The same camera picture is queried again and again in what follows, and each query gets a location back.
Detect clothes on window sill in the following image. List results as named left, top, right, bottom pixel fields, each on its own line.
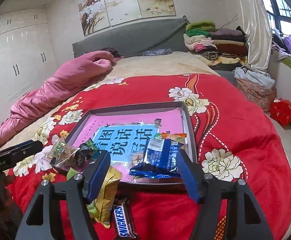
left=271, top=33, right=291, bottom=68

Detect snickers bar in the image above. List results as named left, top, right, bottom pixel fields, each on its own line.
left=113, top=198, right=138, bottom=239

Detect yellow wafer bar packet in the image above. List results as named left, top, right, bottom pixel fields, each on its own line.
left=87, top=166, right=122, bottom=229

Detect dark shallow cardboard tray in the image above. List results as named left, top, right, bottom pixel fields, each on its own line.
left=65, top=101, right=197, bottom=186

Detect grey headboard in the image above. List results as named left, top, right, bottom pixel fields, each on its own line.
left=72, top=16, right=188, bottom=58

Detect stack of folded clothes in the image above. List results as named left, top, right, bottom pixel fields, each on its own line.
left=183, top=21, right=248, bottom=66

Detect blue biscuit packet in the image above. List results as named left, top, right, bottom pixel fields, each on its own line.
left=129, top=139, right=183, bottom=179

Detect red floral blanket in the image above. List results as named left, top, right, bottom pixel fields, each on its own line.
left=8, top=74, right=291, bottom=239

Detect dark patterned pillow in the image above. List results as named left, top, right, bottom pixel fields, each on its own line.
left=142, top=48, right=173, bottom=56

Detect clear red candy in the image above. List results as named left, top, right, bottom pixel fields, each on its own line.
left=130, top=152, right=144, bottom=166

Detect pink and blue workbook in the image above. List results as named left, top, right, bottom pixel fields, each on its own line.
left=68, top=108, right=183, bottom=183

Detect green milk candy bag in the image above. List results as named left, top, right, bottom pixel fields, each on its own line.
left=66, top=167, right=79, bottom=180

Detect floral fabric basket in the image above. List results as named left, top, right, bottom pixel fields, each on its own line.
left=234, top=67, right=276, bottom=114

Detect cream satin curtain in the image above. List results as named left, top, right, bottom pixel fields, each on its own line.
left=239, top=0, right=272, bottom=73

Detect green label pastry packet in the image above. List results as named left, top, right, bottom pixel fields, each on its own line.
left=46, top=138, right=79, bottom=167

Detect black green snack packet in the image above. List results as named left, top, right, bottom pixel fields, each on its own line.
left=75, top=138, right=99, bottom=166

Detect pink quilt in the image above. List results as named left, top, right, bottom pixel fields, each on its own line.
left=0, top=50, right=115, bottom=148

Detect white wardrobe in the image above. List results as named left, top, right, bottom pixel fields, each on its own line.
left=0, top=9, right=57, bottom=124

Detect flower wall painting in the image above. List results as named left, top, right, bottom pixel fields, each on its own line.
left=77, top=0, right=176, bottom=36

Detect red plastic bag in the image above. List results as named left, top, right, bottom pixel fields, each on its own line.
left=270, top=98, right=291, bottom=126

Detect orange cracker packet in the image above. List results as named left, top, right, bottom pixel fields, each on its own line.
left=154, top=133, right=187, bottom=145

